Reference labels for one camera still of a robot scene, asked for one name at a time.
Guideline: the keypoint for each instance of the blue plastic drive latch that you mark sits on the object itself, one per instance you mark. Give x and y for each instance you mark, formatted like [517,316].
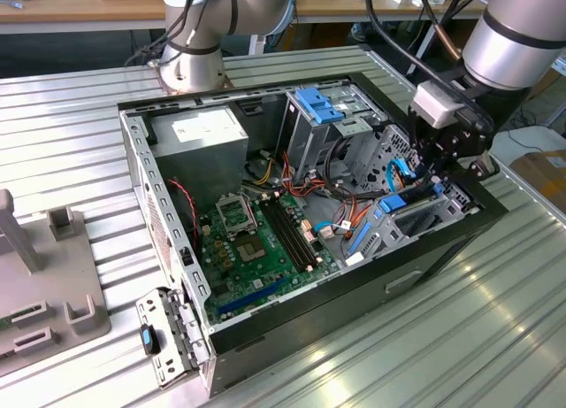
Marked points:
[316,107]

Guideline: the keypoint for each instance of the blue expansion slot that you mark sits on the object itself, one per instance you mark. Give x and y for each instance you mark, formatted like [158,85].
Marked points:
[252,295]

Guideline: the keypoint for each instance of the grey power supply unit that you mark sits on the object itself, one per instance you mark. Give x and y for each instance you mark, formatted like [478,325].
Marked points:
[199,160]

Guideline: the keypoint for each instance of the white paper label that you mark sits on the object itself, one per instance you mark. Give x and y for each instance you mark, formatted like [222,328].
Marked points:
[354,259]

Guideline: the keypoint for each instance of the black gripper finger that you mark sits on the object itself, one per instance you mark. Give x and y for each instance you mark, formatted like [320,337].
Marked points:
[477,167]
[422,162]

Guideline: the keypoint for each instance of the black stand pole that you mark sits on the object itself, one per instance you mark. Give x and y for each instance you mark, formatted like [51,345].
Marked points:
[455,1]

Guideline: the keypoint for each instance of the grey metal disk bay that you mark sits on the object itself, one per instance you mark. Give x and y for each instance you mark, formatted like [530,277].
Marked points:
[389,236]

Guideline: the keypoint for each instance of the black open PC case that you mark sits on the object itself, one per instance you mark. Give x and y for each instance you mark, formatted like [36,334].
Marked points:
[336,310]

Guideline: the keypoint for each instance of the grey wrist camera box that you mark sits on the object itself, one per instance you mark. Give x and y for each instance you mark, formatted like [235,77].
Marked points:
[435,102]

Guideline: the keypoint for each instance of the wooden desk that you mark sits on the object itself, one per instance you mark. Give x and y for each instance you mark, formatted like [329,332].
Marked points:
[88,10]

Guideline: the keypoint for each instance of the hard disk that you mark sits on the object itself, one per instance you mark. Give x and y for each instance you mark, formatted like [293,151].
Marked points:
[391,203]

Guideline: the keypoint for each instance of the black RAM slot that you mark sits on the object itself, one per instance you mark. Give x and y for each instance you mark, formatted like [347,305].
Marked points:
[287,236]
[282,236]
[292,236]
[298,236]

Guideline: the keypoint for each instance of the black and blue latch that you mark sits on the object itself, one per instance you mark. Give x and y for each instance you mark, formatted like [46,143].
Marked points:
[148,339]

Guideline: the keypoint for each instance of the green motherboard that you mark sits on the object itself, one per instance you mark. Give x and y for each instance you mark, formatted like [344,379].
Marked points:
[261,284]

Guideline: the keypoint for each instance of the green RAM stick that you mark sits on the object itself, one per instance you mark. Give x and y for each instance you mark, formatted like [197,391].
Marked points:
[3,324]

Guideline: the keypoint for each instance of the cardboard box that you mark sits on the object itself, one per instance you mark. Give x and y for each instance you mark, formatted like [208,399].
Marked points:
[544,178]

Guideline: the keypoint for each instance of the white side table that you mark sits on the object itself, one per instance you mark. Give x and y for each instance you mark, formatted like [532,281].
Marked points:
[526,142]

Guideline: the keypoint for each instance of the grey optical drive cage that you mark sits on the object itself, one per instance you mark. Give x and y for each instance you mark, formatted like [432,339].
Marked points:
[305,147]

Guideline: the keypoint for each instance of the silver slot bracket retainer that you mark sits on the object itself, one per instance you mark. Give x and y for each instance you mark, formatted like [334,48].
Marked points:
[170,368]

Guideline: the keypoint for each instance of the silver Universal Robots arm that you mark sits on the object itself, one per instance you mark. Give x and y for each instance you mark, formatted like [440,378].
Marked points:
[508,49]

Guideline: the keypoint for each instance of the square brown base plate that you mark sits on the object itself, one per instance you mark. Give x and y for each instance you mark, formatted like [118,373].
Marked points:
[164,86]

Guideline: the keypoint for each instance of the grey parts rack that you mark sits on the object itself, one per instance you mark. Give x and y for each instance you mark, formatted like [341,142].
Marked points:
[62,257]

